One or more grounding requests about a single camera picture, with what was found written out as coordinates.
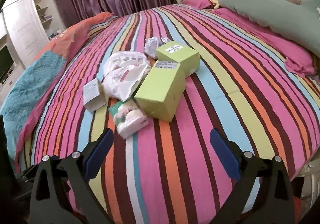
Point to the white plastic bag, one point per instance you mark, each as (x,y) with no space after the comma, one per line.
(123,72)

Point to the green long plush pillow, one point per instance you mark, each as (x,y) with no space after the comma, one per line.
(298,23)

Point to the yellow plush toy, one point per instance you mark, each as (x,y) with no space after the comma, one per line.
(215,4)

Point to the black television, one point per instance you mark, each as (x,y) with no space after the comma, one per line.
(6,61)

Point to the small grey cardboard box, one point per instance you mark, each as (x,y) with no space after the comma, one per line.
(93,95)

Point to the teal orange folded quilt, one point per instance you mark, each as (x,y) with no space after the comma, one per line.
(24,98)

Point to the green cleansing oil box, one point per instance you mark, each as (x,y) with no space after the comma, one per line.
(176,52)

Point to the green tissue packet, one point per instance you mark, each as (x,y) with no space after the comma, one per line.
(128,118)

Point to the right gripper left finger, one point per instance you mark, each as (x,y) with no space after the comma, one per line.
(61,193)

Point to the green carton box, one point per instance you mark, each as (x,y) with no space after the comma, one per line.
(161,91)

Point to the white wardrobe cabinet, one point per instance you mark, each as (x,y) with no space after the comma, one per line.
(26,27)

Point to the paper ball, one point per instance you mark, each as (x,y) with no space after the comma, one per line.
(151,45)

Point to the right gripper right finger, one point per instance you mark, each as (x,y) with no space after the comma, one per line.
(274,202)

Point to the pink pillow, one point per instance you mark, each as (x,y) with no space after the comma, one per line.
(298,60)

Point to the striped colourful bed sheet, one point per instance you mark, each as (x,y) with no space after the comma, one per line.
(169,172)

